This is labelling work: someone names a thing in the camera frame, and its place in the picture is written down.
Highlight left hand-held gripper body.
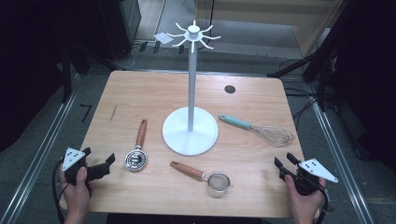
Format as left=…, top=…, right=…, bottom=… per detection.
left=62, top=147, right=111, bottom=186

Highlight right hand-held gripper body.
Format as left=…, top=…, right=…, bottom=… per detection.
left=278, top=158, right=339, bottom=197

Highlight wooden handled metal ladle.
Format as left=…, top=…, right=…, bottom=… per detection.
left=124, top=119, right=149, bottom=173

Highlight teal handled wire whisk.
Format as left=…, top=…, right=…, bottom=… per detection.
left=218, top=114, right=296, bottom=148

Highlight wooden handled mesh strainer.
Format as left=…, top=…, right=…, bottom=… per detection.
left=169, top=161, right=233, bottom=194

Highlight white utensil hook rack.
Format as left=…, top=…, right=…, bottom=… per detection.
left=162, top=20, right=221, bottom=157

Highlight person's left hand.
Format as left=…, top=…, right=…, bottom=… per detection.
left=59, top=166, right=94, bottom=217

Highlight person's right hand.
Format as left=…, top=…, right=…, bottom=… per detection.
left=284, top=174, right=327, bottom=219

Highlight black tripod stand legs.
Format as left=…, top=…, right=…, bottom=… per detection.
left=266, top=52, right=316, bottom=79

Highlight dark cabinet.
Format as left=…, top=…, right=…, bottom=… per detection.
left=96, top=0, right=143, bottom=62

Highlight white paper sheet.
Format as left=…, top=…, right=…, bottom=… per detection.
left=152, top=32, right=175, bottom=45

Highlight light wooden panel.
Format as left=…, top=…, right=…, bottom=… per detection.
left=195, top=0, right=347, bottom=59

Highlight silver metal floor rail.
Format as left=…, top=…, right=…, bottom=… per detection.
left=306, top=83, right=375, bottom=224
left=0, top=90, right=78, bottom=224

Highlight left hand-held gripper cable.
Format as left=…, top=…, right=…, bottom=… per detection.
left=51, top=159, right=69, bottom=224

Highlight hand-held gripper cable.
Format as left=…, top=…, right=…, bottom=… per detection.
left=314, top=183, right=332, bottom=224
left=51, top=159, right=69, bottom=224

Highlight right hand-held gripper cable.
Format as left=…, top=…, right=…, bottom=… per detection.
left=314, top=183, right=332, bottom=224

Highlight black floor cables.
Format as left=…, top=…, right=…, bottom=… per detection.
left=283, top=87, right=319, bottom=132

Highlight black metal stand post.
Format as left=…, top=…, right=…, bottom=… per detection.
left=61, top=46, right=73, bottom=105

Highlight white floor cable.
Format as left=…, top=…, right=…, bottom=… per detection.
left=111, top=46, right=137, bottom=70

